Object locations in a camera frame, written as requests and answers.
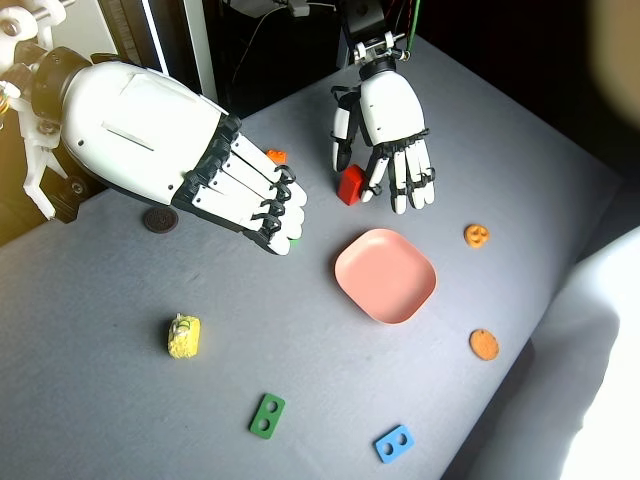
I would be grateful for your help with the grey table cloth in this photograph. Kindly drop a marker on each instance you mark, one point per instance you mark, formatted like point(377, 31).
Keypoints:
point(150, 400)

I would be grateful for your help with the orange-brown round cookie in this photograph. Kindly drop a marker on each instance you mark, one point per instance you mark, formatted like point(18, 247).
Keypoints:
point(484, 344)

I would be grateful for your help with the red rectangular block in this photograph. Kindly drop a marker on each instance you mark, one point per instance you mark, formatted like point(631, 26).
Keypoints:
point(350, 185)

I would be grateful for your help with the green rectangular block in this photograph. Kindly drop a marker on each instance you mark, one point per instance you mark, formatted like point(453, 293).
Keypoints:
point(295, 243)

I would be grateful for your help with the white frame post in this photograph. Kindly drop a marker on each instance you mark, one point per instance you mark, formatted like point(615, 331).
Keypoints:
point(200, 50)

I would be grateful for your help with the pink square tray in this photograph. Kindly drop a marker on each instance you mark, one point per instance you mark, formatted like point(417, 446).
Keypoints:
point(385, 275)

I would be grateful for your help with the orange toy pretzel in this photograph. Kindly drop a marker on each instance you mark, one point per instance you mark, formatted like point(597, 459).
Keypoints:
point(467, 235)

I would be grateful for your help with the small orange toy piece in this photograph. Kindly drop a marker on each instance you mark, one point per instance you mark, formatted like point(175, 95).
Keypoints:
point(276, 156)

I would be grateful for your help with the green two-hole brick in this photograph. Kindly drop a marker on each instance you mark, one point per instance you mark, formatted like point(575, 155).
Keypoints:
point(268, 415)

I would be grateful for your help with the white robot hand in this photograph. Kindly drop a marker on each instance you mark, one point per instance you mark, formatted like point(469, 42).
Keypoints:
point(390, 110)
point(140, 130)

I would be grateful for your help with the yellow toy corn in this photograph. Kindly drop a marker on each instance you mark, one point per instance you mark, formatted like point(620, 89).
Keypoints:
point(184, 337)

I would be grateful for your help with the dark chocolate round cookie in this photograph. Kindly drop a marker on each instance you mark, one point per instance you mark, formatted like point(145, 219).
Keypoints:
point(160, 220)

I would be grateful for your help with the blue two-hole brick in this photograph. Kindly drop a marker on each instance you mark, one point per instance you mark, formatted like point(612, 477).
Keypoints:
point(394, 443)

